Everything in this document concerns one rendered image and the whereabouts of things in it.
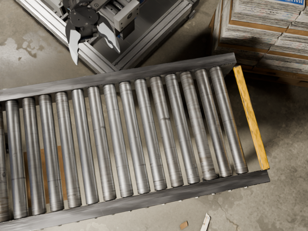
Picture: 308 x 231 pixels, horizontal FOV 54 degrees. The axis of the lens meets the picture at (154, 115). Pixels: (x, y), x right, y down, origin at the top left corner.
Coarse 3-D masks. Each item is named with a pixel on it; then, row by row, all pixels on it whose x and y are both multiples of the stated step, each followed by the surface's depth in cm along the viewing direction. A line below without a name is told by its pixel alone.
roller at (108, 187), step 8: (88, 88) 121; (96, 88) 121; (88, 96) 121; (96, 96) 120; (96, 104) 119; (96, 112) 118; (96, 120) 117; (96, 128) 117; (104, 128) 118; (96, 136) 116; (104, 136) 116; (96, 144) 116; (104, 144) 115; (96, 152) 116; (104, 152) 114; (104, 160) 113; (104, 168) 113; (104, 176) 112; (112, 176) 113; (104, 184) 111; (112, 184) 112; (104, 192) 111; (112, 192) 111; (104, 200) 111
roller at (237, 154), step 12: (216, 72) 125; (216, 84) 124; (216, 96) 125; (228, 96) 124; (228, 108) 121; (228, 120) 120; (228, 132) 120; (228, 144) 120; (240, 144) 118; (240, 156) 116; (240, 168) 116
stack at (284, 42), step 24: (240, 0) 134; (264, 0) 132; (288, 0) 132; (216, 24) 191; (264, 24) 150; (288, 24) 146; (216, 48) 180; (264, 48) 171; (288, 48) 168; (264, 72) 200
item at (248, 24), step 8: (232, 24) 153; (240, 24) 152; (248, 24) 151; (256, 24) 150; (280, 32) 153; (288, 32) 152; (296, 32) 152; (304, 32) 150; (232, 48) 175; (240, 48) 174; (248, 48) 173; (256, 48) 172; (288, 56) 175; (296, 56) 174; (304, 56) 173; (280, 72) 196; (288, 72) 195
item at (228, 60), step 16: (160, 64) 125; (176, 64) 125; (192, 64) 125; (208, 64) 126; (224, 64) 126; (64, 80) 121; (80, 80) 121; (96, 80) 121; (112, 80) 122; (128, 80) 122; (0, 96) 118; (16, 96) 118; (32, 96) 119
